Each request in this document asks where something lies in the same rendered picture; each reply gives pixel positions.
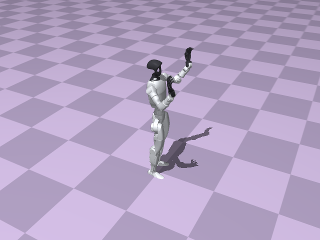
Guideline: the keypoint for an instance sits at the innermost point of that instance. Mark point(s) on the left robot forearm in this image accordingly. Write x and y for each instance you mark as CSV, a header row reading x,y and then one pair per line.
x,y
185,70

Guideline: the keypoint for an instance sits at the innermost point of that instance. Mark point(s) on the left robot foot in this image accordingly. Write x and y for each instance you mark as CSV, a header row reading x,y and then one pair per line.
x,y
162,163

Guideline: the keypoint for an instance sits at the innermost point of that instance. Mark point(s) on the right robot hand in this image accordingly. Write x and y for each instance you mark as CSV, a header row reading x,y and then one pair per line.
x,y
169,86

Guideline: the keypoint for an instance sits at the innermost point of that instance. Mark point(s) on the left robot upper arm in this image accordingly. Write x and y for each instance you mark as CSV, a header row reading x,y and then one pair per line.
x,y
176,79

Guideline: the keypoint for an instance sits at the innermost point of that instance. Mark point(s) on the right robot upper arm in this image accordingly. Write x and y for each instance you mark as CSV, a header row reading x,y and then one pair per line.
x,y
151,91

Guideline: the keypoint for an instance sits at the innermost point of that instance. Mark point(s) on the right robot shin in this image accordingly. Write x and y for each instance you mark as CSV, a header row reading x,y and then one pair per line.
x,y
154,159

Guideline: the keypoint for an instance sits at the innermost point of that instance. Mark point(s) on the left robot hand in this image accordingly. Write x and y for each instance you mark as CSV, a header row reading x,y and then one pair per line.
x,y
187,55

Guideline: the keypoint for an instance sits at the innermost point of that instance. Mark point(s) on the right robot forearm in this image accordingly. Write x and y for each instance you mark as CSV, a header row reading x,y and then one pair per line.
x,y
165,103

